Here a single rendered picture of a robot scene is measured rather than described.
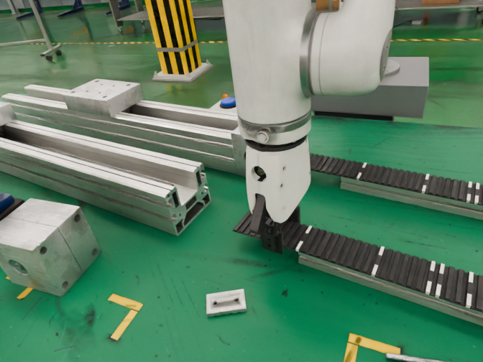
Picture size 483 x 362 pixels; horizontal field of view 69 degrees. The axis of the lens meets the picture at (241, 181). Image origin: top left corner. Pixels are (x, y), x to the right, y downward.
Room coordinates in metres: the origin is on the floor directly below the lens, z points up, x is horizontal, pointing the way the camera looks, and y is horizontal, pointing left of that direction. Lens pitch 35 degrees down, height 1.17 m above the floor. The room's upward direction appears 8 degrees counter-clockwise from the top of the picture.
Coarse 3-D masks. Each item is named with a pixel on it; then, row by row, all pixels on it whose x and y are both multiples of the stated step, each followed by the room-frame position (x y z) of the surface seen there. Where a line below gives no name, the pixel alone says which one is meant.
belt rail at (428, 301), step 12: (312, 264) 0.32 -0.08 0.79; (324, 264) 0.32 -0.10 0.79; (336, 264) 0.31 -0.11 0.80; (348, 276) 0.30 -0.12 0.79; (360, 276) 0.29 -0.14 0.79; (384, 288) 0.27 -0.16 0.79; (396, 288) 0.27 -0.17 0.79; (408, 288) 0.26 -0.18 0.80; (408, 300) 0.25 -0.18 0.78; (420, 300) 0.25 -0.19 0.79; (432, 300) 0.24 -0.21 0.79; (444, 300) 0.23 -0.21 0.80; (444, 312) 0.23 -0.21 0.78; (456, 312) 0.22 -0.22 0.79; (468, 312) 0.22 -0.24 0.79; (480, 312) 0.21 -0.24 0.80; (480, 324) 0.21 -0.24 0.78
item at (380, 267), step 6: (378, 252) 0.31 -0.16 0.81; (384, 252) 0.31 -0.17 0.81; (390, 252) 0.30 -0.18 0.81; (378, 258) 0.30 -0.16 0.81; (384, 258) 0.30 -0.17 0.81; (390, 258) 0.29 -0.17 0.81; (372, 264) 0.29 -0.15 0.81; (378, 264) 0.29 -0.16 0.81; (384, 264) 0.29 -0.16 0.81; (390, 264) 0.29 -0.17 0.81; (372, 270) 0.28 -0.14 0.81; (378, 270) 0.28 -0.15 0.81; (384, 270) 0.28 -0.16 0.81; (372, 276) 0.27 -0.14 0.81; (378, 276) 0.27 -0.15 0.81; (384, 276) 0.27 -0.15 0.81
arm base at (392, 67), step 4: (340, 0) 0.91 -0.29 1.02; (340, 4) 0.91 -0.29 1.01; (340, 8) 0.91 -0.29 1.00; (388, 60) 0.91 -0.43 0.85; (392, 60) 0.91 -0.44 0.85; (388, 64) 0.88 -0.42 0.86; (392, 64) 0.87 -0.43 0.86; (396, 64) 0.87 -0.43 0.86; (388, 68) 0.84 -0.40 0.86; (392, 68) 0.84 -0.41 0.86; (396, 68) 0.83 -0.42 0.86; (388, 72) 0.81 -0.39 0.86; (392, 72) 0.82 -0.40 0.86; (396, 72) 0.83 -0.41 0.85; (384, 76) 0.80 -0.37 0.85
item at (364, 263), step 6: (366, 246) 0.32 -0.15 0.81; (372, 246) 0.32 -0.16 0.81; (360, 252) 0.31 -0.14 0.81; (366, 252) 0.31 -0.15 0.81; (372, 252) 0.31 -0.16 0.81; (360, 258) 0.30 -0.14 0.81; (366, 258) 0.30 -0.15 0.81; (372, 258) 0.30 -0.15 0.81; (354, 264) 0.29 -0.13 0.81; (360, 264) 0.29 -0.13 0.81; (366, 264) 0.29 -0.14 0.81; (354, 270) 0.29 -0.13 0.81; (360, 270) 0.28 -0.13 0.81; (366, 270) 0.28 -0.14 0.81
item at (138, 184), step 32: (32, 128) 0.76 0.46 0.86; (0, 160) 0.74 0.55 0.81; (32, 160) 0.63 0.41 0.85; (64, 160) 0.58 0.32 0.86; (96, 160) 0.63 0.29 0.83; (128, 160) 0.58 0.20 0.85; (160, 160) 0.53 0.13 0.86; (64, 192) 0.59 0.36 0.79; (96, 192) 0.53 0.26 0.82; (128, 192) 0.49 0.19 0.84; (160, 192) 0.44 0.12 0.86; (192, 192) 0.48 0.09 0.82; (160, 224) 0.44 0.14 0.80
